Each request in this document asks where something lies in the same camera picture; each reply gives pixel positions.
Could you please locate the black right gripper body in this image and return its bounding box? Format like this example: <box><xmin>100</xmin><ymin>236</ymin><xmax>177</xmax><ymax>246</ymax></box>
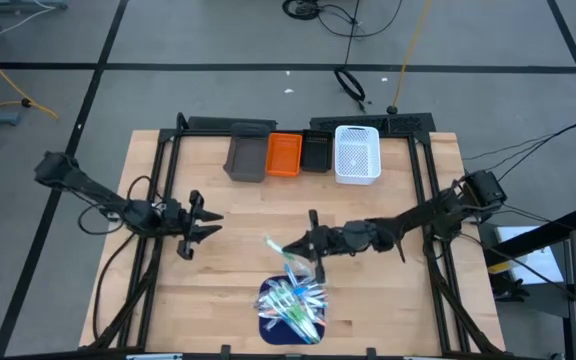
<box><xmin>306</xmin><ymin>209</ymin><xmax>349</xmax><ymax>285</ymax></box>

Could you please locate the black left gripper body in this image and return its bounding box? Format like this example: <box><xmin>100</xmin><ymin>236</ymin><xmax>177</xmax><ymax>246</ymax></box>
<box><xmin>160</xmin><ymin>189</ymin><xmax>205</xmax><ymax>261</ymax></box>

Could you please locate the blue toothbrush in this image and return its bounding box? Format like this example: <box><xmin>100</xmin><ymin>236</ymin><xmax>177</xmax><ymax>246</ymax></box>
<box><xmin>267</xmin><ymin>299</ymin><xmax>322</xmax><ymax>347</ymax></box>
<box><xmin>291</xmin><ymin>283</ymin><xmax>329</xmax><ymax>300</ymax></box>
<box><xmin>284</xmin><ymin>262</ymin><xmax>301</xmax><ymax>292</ymax></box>

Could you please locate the grey plastic bin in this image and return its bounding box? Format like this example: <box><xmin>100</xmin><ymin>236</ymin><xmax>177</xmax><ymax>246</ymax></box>
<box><xmin>222</xmin><ymin>122</ymin><xmax>272</xmax><ymax>184</ymax></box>

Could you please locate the black plastic basket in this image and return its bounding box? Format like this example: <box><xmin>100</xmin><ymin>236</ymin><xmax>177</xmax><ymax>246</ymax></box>
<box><xmin>299</xmin><ymin>128</ymin><xmax>335</xmax><ymax>174</ymax></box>

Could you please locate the white perforated basket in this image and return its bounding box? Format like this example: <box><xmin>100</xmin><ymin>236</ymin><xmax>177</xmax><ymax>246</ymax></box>
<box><xmin>334</xmin><ymin>124</ymin><xmax>383</xmax><ymax>187</ymax></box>

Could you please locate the dark blue mat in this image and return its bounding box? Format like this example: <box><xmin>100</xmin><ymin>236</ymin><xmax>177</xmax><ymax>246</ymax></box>
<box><xmin>258</xmin><ymin>274</ymin><xmax>327</xmax><ymax>347</ymax></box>

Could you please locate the orange plastic basket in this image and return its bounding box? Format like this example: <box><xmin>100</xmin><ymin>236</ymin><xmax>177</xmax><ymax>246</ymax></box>
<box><xmin>266</xmin><ymin>132</ymin><xmax>304</xmax><ymax>178</ymax></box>

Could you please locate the black floor clamp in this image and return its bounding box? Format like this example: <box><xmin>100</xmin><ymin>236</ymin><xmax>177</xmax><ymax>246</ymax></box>
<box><xmin>491</xmin><ymin>276</ymin><xmax>532</xmax><ymax>304</ymax></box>

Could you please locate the black desk beam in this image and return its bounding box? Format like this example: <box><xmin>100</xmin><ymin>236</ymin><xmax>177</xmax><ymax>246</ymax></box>
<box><xmin>482</xmin><ymin>204</ymin><xmax>576</xmax><ymax>267</ymax></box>

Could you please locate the white paper sheet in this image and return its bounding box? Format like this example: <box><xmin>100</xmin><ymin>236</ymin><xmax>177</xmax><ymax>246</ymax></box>
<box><xmin>492</xmin><ymin>225</ymin><xmax>565</xmax><ymax>286</ymax></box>

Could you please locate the black table frame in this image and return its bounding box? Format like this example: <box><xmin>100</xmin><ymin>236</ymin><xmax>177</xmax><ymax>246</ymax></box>
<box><xmin>87</xmin><ymin>112</ymin><xmax>507</xmax><ymax>357</ymax></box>

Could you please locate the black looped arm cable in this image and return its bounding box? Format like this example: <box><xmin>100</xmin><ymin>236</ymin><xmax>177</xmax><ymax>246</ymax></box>
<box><xmin>76</xmin><ymin>174</ymin><xmax>155</xmax><ymax>236</ymax></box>

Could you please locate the black frame cable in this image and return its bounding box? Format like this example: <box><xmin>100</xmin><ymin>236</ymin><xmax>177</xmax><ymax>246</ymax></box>
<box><xmin>91</xmin><ymin>232</ymin><xmax>137</xmax><ymax>342</ymax></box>

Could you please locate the black coiled cable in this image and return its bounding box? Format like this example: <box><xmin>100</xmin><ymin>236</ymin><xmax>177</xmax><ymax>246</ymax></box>
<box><xmin>334</xmin><ymin>0</ymin><xmax>368</xmax><ymax>112</ymax></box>

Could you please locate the thin black power cable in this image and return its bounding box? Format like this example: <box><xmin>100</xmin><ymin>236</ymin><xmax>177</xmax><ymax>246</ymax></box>
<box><xmin>462</xmin><ymin>122</ymin><xmax>576</xmax><ymax>184</ymax></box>

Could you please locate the yellow hanging cable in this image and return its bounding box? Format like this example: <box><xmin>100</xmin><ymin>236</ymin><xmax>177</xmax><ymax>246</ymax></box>
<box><xmin>390</xmin><ymin>0</ymin><xmax>433</xmax><ymax>115</ymax></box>

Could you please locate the black cable bundle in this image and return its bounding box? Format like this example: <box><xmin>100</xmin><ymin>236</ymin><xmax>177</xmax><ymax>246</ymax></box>
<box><xmin>281</xmin><ymin>0</ymin><xmax>405</xmax><ymax>39</ymax></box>

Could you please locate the white floor cable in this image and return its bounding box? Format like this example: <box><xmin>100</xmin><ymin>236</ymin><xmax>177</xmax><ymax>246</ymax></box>
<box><xmin>0</xmin><ymin>0</ymin><xmax>58</xmax><ymax>66</ymax></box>

